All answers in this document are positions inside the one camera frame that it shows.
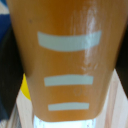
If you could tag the yellow bowl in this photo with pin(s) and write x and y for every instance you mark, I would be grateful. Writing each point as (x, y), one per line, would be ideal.
(26, 88)

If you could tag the orange bread loaf toy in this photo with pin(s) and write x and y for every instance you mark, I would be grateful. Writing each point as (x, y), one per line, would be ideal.
(66, 60)

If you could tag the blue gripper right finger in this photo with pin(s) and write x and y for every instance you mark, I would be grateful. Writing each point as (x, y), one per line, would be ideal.
(123, 50)

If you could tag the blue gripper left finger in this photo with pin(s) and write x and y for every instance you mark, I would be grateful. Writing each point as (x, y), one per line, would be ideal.
(10, 73)

